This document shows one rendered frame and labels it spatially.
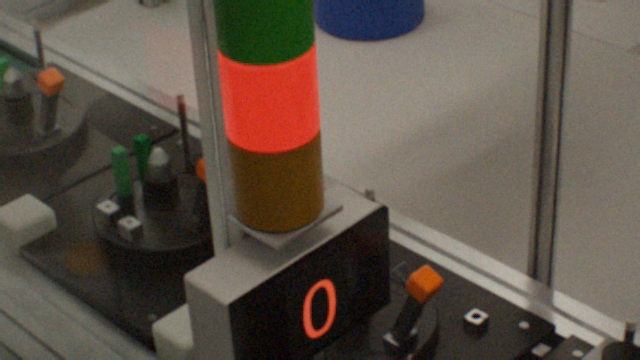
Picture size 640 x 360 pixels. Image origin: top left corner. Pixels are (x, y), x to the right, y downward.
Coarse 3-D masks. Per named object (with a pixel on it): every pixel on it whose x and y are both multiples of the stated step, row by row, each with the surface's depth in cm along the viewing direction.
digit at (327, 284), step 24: (312, 264) 69; (336, 264) 71; (288, 288) 68; (312, 288) 70; (336, 288) 72; (288, 312) 69; (312, 312) 71; (336, 312) 72; (288, 336) 70; (312, 336) 72
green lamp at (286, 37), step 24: (216, 0) 61; (240, 0) 60; (264, 0) 60; (288, 0) 60; (312, 0) 62; (216, 24) 62; (240, 24) 61; (264, 24) 61; (288, 24) 61; (312, 24) 63; (240, 48) 62; (264, 48) 61; (288, 48) 62
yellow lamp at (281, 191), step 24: (312, 144) 66; (240, 168) 66; (264, 168) 65; (288, 168) 65; (312, 168) 66; (240, 192) 67; (264, 192) 66; (288, 192) 66; (312, 192) 67; (240, 216) 68; (264, 216) 67; (288, 216) 67; (312, 216) 68
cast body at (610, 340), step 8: (608, 336) 85; (600, 344) 85; (608, 344) 84; (616, 344) 83; (624, 344) 83; (632, 344) 83; (592, 352) 84; (600, 352) 84; (608, 352) 83; (616, 352) 83; (624, 352) 82; (632, 352) 82
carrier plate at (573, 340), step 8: (576, 336) 103; (560, 344) 102; (568, 344) 102; (576, 344) 102; (584, 344) 102; (592, 344) 102; (552, 352) 101; (560, 352) 101; (568, 352) 101; (576, 352) 101; (584, 352) 101
